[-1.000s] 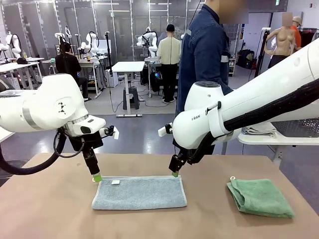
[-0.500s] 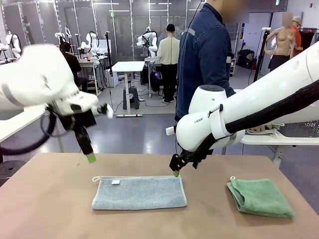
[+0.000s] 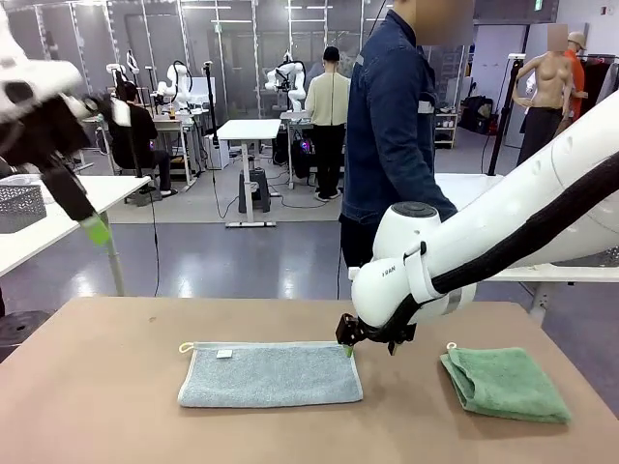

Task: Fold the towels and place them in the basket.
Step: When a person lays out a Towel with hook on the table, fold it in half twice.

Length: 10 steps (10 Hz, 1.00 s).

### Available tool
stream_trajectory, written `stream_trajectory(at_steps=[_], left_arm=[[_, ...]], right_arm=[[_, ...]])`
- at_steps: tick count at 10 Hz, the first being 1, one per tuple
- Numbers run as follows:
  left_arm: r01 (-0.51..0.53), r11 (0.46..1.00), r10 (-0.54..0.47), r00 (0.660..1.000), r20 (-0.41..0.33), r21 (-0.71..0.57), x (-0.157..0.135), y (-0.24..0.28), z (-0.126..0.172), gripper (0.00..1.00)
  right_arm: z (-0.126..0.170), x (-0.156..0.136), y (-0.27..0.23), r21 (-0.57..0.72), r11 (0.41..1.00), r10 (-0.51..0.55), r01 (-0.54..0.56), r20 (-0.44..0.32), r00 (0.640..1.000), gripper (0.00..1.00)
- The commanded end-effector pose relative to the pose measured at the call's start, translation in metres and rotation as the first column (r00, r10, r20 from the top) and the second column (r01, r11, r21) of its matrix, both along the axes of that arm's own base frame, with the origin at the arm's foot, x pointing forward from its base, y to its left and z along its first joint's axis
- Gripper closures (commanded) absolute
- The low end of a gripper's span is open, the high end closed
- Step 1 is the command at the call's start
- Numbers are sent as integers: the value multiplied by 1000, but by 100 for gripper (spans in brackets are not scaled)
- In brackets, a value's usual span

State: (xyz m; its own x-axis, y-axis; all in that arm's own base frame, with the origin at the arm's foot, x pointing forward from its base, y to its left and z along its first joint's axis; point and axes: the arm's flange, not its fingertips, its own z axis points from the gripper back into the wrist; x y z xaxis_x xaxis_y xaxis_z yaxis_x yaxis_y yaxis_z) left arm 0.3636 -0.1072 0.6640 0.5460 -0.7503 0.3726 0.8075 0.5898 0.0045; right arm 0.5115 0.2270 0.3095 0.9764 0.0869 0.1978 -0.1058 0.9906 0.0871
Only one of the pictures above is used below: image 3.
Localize black tripod with cable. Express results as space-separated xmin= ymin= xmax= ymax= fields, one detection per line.
xmin=109 ymin=69 xmax=164 ymax=205

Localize black pole with white top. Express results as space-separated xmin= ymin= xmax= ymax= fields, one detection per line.
xmin=486 ymin=52 xmax=527 ymax=177

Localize seated person in black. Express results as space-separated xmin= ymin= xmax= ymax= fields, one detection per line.
xmin=106 ymin=80 xmax=180 ymax=197

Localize black camera pole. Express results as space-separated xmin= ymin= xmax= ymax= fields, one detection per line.
xmin=201 ymin=60 xmax=222 ymax=149

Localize grey perforated basket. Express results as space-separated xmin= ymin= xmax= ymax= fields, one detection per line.
xmin=550 ymin=248 xmax=619 ymax=269
xmin=0 ymin=184 xmax=48 ymax=235

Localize grey step stool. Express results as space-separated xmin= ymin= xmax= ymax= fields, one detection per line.
xmin=237 ymin=167 xmax=272 ymax=215

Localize person's right forearm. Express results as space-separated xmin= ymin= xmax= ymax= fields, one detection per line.
xmin=410 ymin=159 xmax=459 ymax=221

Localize standing person in beige sweater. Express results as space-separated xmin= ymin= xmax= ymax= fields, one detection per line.
xmin=304 ymin=45 xmax=353 ymax=203

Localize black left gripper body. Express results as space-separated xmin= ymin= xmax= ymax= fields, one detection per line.
xmin=0 ymin=95 xmax=92 ymax=171

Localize person in denim jacket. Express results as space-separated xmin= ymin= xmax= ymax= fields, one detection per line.
xmin=338 ymin=0 xmax=475 ymax=287

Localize blue-grey terry towel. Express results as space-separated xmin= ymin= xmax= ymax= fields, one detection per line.
xmin=176 ymin=340 xmax=366 ymax=409

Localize white shoe shelf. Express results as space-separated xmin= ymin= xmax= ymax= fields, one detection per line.
xmin=432 ymin=103 xmax=460 ymax=150

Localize mannequin in orange shirt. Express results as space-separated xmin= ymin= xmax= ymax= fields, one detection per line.
xmin=555 ymin=31 xmax=589 ymax=137

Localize black bag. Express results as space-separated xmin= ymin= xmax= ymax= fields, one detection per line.
xmin=460 ymin=95 xmax=500 ymax=135

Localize clothes rack with garments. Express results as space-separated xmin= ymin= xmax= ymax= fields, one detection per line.
xmin=577 ymin=51 xmax=619 ymax=120

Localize green terry towel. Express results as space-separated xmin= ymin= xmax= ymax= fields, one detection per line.
xmin=438 ymin=341 xmax=574 ymax=425

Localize bare mannequin with dark trousers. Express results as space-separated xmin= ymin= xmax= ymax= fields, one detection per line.
xmin=512 ymin=23 xmax=577 ymax=168

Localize black braided cable sleeve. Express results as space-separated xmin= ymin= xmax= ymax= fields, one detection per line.
xmin=357 ymin=150 xmax=619 ymax=339

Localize small white standing desk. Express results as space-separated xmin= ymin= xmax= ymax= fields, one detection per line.
xmin=216 ymin=118 xmax=282 ymax=229

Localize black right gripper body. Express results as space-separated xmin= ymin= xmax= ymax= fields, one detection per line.
xmin=355 ymin=316 xmax=418 ymax=344

